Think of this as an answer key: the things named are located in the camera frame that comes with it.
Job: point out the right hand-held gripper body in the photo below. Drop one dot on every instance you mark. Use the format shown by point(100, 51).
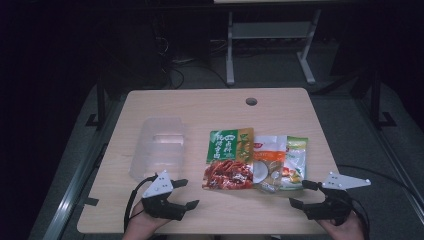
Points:
point(328, 205)

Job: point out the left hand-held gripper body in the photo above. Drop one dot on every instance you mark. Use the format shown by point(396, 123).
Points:
point(160, 204)

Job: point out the green and white food packet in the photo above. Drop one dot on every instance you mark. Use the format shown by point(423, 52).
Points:
point(296, 160)

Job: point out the clear plastic container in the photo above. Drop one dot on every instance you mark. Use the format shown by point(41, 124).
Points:
point(159, 148)

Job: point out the white and orange food packet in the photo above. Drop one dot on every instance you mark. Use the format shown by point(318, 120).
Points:
point(268, 160)

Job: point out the red and green food packet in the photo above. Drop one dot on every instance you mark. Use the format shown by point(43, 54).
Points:
point(228, 160)

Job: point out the person's left hand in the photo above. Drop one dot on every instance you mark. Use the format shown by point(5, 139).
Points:
point(141, 223)

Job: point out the person's right hand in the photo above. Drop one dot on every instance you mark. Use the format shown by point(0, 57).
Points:
point(343, 230)

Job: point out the black metal stand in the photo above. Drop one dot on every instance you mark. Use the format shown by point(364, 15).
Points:
point(376, 96)
point(101, 100)

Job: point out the aluminium floor rail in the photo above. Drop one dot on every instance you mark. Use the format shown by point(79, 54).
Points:
point(396, 163)
point(71, 186)

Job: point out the white metal table frame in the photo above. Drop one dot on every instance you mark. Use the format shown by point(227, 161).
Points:
point(230, 50)

